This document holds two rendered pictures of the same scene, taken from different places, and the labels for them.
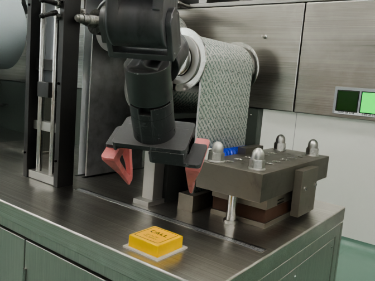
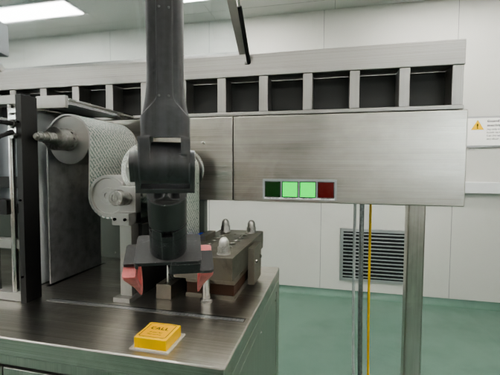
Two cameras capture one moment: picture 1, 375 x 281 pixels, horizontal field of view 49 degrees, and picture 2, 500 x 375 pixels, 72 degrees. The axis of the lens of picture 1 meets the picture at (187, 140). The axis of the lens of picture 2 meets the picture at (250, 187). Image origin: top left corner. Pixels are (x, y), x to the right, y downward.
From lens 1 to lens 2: 0.16 m
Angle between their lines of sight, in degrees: 24
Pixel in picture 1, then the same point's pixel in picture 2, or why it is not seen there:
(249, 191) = (222, 274)
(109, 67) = (65, 177)
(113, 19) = (145, 164)
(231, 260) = (225, 335)
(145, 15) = (175, 160)
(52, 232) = (44, 353)
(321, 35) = (247, 141)
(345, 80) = (269, 173)
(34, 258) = not seen: outside the picture
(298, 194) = (252, 267)
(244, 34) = not seen: hidden behind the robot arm
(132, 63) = (156, 196)
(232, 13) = not seen: hidden behind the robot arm
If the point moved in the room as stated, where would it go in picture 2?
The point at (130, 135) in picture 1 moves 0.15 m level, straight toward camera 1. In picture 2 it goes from (148, 254) to (182, 280)
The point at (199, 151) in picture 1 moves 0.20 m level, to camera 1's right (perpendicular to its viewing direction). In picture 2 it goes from (207, 257) to (310, 247)
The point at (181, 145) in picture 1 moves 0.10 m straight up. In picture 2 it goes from (196, 256) to (196, 193)
